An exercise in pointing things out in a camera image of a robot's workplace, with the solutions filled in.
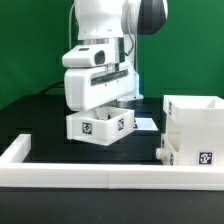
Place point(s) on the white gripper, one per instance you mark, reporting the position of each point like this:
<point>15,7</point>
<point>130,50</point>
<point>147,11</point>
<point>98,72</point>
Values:
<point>87,88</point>

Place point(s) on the white drawer tray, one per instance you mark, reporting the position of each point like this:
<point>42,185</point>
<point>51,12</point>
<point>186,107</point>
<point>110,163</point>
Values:
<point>87,127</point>
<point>169,151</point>

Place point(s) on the white front drawer tray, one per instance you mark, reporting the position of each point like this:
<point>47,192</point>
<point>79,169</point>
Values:
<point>169,151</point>

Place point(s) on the white drawer cabinet box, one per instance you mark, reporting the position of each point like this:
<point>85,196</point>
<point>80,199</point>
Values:
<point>199,121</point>

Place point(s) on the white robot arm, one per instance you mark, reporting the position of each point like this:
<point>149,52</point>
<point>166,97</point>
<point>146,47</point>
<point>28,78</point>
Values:
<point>113,24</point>

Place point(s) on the white marker sheet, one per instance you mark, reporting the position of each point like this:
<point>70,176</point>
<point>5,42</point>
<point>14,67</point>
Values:
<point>145,124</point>

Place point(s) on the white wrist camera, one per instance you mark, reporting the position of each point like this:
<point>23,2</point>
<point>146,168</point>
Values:
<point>84,56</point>

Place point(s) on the white border frame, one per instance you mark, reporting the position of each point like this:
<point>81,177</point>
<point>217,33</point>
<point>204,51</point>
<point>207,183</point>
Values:
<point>15,172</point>

